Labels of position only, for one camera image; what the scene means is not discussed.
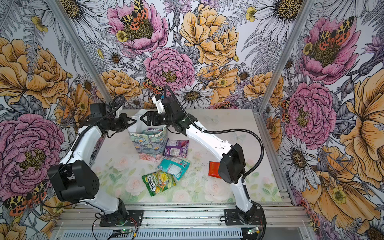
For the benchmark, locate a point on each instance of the teal snack packet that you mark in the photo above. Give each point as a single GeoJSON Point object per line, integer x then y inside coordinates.
{"type": "Point", "coordinates": [174, 166]}

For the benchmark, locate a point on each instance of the green red snack packet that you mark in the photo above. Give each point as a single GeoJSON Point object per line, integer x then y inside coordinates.
{"type": "Point", "coordinates": [152, 132]}

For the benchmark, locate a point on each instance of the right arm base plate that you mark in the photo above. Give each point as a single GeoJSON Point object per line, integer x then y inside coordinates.
{"type": "Point", "coordinates": [235, 217]}

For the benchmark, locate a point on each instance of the right aluminium corner post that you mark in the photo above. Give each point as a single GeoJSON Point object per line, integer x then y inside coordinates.
{"type": "Point", "coordinates": [300, 23]}

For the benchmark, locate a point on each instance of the aluminium corner post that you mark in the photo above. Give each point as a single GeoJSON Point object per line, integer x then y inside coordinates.
{"type": "Point", "coordinates": [68, 28]}
{"type": "Point", "coordinates": [300, 23]}

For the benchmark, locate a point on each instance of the green Fox's candy packet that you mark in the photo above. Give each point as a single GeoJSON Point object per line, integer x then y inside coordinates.
{"type": "Point", "coordinates": [158, 182]}

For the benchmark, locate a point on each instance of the purple snack packet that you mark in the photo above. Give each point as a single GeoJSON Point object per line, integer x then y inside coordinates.
{"type": "Point", "coordinates": [176, 148]}

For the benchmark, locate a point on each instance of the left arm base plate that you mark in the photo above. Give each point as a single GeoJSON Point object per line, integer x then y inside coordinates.
{"type": "Point", "coordinates": [131, 218]}

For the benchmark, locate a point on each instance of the aluminium rail frame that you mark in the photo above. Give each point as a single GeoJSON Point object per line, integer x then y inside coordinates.
{"type": "Point", "coordinates": [191, 221]}

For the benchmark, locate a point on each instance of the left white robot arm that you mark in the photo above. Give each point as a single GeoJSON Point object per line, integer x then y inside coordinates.
{"type": "Point", "coordinates": [73, 179]}

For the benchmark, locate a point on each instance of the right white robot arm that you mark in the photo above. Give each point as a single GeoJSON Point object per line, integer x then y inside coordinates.
{"type": "Point", "coordinates": [232, 160]}

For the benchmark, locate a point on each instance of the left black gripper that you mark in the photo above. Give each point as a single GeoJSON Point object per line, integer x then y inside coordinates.
{"type": "Point", "coordinates": [125, 120]}

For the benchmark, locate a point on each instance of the floral paper gift bag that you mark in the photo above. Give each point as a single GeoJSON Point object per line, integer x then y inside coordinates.
{"type": "Point", "coordinates": [149, 148]}

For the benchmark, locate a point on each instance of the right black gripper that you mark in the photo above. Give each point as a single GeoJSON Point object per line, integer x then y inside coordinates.
{"type": "Point", "coordinates": [151, 117]}

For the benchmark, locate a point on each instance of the left aluminium corner post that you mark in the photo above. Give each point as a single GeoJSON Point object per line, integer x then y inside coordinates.
{"type": "Point", "coordinates": [68, 28]}

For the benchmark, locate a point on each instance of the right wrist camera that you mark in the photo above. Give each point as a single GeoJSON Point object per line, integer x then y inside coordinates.
{"type": "Point", "coordinates": [157, 100]}

